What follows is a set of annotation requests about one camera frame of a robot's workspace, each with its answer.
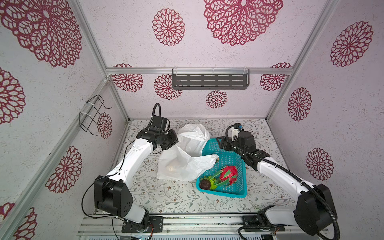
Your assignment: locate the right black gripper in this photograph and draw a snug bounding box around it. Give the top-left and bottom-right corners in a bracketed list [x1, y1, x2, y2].
[215, 136, 245, 159]

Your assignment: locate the white plastic bag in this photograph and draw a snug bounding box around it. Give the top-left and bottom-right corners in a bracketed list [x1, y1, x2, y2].
[157, 124, 219, 182]

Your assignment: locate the dark brown round fruit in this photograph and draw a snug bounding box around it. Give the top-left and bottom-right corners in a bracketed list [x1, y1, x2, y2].
[199, 179, 211, 190]

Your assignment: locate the green avocado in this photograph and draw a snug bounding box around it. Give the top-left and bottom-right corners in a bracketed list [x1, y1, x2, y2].
[209, 178, 221, 190]

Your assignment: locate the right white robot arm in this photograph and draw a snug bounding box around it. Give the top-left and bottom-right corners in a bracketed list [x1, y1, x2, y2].
[216, 123, 341, 240]

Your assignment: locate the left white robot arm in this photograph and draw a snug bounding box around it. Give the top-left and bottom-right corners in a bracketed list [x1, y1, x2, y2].
[93, 116, 178, 225]

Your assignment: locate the teal plastic basket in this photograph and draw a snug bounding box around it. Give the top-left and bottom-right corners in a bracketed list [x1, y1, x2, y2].
[196, 139, 248, 199]

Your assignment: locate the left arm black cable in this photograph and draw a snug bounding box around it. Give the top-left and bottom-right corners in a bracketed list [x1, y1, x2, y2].
[81, 103, 163, 218]

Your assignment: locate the grey slotted wall shelf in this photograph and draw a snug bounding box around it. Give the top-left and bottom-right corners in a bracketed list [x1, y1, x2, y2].
[171, 69, 250, 90]

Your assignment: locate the black wire wall rack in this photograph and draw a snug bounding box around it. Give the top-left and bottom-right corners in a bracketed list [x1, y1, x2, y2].
[78, 95, 113, 139]

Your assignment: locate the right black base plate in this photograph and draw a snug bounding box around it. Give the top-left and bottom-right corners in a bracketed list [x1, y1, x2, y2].
[242, 215, 286, 232]

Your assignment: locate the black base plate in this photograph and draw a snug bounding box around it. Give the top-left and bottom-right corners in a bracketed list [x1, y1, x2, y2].
[122, 216, 164, 234]
[242, 215, 286, 232]

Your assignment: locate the black corrugated cable conduit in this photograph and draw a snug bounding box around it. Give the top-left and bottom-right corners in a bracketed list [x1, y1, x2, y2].
[224, 124, 341, 240]

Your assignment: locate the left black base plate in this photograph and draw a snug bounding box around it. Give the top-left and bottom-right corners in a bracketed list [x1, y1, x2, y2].
[122, 216, 164, 234]

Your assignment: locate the aluminium front rail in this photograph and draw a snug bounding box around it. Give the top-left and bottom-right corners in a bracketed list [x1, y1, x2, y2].
[77, 212, 330, 236]

